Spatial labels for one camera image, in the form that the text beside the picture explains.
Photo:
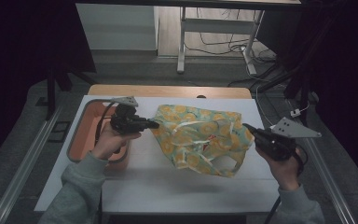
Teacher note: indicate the small white adapter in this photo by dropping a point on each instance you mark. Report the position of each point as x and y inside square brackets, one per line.
[295, 112]

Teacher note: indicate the white table board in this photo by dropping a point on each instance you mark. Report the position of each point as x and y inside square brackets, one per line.
[167, 193]

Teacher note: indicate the orange basket with grey rim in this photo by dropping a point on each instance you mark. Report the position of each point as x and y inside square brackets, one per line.
[84, 133]

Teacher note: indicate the green orange-print tote bag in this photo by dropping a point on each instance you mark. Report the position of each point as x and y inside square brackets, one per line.
[195, 140]

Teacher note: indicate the aluminium rail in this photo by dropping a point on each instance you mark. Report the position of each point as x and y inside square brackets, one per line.
[24, 161]
[329, 183]

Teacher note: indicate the white-framed desk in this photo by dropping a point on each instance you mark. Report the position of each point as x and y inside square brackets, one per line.
[213, 26]

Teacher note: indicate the black curtain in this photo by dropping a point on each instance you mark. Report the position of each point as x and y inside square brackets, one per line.
[341, 77]
[18, 62]

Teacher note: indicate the black metal stand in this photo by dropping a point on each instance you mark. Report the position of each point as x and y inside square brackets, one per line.
[303, 93]
[50, 93]

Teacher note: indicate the white cabinet panel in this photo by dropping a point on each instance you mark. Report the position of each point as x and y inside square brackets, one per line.
[118, 28]

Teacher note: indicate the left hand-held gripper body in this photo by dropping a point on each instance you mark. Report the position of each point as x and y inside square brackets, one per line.
[126, 121]

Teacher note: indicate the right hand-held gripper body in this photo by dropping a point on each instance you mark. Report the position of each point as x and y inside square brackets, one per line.
[276, 144]

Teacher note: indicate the person's right hand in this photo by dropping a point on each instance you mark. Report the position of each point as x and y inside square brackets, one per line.
[284, 172]

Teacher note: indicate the person's left hand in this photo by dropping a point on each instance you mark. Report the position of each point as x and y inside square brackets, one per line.
[110, 141]

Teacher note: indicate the small black knob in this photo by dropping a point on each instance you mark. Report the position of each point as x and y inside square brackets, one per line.
[201, 96]

